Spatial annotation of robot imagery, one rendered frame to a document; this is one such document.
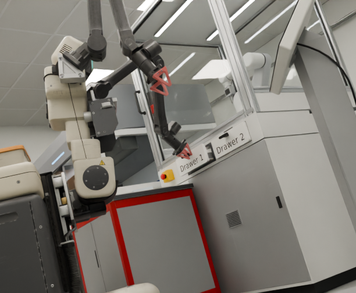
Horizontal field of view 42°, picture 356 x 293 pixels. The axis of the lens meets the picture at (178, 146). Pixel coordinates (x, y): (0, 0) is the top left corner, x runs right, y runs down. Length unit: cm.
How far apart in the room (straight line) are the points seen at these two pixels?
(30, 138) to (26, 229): 542
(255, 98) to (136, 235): 97
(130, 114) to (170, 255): 139
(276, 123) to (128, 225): 96
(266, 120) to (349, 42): 352
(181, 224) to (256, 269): 50
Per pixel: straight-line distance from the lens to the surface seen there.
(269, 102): 256
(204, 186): 282
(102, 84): 236
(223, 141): 262
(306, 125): 270
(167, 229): 270
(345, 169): 188
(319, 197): 257
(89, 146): 195
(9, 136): 702
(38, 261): 173
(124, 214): 259
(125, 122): 364
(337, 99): 194
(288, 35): 181
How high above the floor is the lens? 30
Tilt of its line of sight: 14 degrees up
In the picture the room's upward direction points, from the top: 16 degrees counter-clockwise
